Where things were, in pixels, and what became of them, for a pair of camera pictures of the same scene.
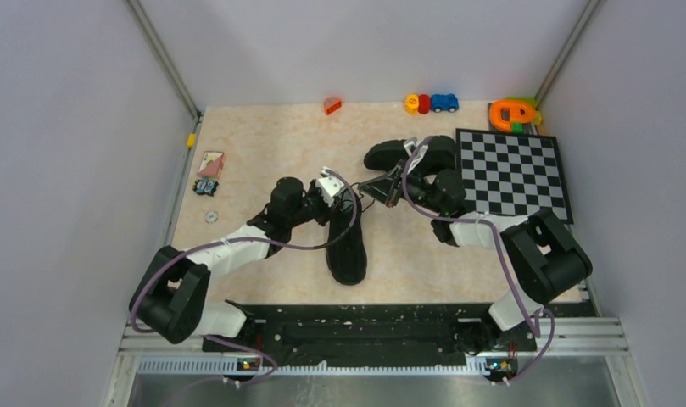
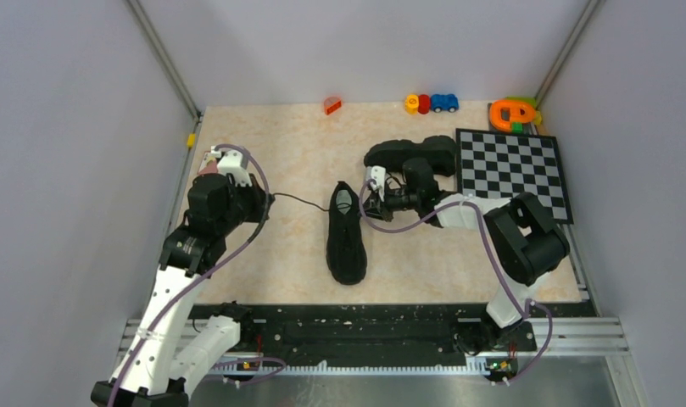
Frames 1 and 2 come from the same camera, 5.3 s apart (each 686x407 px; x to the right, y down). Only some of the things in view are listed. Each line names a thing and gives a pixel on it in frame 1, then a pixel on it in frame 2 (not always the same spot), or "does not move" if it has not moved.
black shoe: (346, 249) does not move
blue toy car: (448, 102) does not move
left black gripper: (328, 210) -> (258, 196)
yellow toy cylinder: (412, 104) does not move
